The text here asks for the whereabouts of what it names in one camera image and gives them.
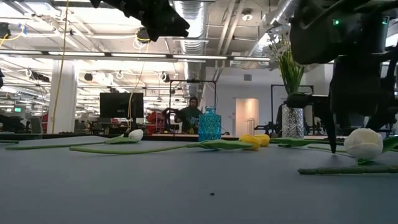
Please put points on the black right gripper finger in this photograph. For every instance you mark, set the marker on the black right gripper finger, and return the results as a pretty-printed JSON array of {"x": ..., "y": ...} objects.
[
  {"x": 300, "y": 101},
  {"x": 332, "y": 130}
]

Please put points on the clear cut-glass vase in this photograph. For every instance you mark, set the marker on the clear cut-glass vase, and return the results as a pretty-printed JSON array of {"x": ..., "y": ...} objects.
[{"x": 292, "y": 123}]

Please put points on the white flower bunch green stems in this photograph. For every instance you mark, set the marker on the white flower bunch green stems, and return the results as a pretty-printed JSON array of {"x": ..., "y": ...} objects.
[{"x": 290, "y": 74}]

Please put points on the white artificial tulip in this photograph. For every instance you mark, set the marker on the white artificial tulip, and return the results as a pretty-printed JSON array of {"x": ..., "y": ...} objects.
[
  {"x": 363, "y": 144},
  {"x": 136, "y": 134}
]

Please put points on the yellow artificial tulip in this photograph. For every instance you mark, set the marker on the yellow artificial tulip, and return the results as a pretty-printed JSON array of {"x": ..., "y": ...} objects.
[
  {"x": 264, "y": 139},
  {"x": 251, "y": 141}
]

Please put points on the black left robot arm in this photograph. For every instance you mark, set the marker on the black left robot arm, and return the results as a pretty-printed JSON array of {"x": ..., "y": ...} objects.
[{"x": 118, "y": 6}]

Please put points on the background black robot arm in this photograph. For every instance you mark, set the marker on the background black robot arm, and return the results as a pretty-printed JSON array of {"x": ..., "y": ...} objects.
[{"x": 267, "y": 127}]

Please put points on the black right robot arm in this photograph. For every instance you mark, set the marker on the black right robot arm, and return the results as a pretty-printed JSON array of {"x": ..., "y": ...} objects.
[{"x": 317, "y": 37}]

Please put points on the blue glass vase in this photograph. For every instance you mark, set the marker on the blue glass vase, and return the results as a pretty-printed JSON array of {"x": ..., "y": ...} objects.
[{"x": 210, "y": 126}]

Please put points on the long ceiling light bar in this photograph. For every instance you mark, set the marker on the long ceiling light bar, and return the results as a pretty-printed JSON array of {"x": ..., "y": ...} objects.
[{"x": 140, "y": 55}]

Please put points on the black computer monitor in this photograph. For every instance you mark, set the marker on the black computer monitor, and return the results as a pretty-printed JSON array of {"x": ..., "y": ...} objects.
[{"x": 121, "y": 105}]

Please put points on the red equipment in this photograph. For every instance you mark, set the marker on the red equipment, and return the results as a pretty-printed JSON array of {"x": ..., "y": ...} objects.
[{"x": 155, "y": 119}]

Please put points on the person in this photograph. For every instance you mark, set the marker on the person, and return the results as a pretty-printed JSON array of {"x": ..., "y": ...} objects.
[{"x": 189, "y": 116}]

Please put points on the white building column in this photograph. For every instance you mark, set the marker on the white building column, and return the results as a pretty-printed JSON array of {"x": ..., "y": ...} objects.
[{"x": 65, "y": 99}]

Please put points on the green exit sign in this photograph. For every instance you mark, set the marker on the green exit sign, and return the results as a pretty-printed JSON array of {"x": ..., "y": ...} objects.
[{"x": 17, "y": 109}]

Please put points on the silver ventilation duct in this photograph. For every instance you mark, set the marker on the silver ventilation duct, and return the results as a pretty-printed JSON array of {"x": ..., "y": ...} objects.
[{"x": 194, "y": 62}]

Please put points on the black aluminium table frame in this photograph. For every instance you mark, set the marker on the black aluminium table frame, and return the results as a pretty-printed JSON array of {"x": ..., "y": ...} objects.
[{"x": 77, "y": 136}]

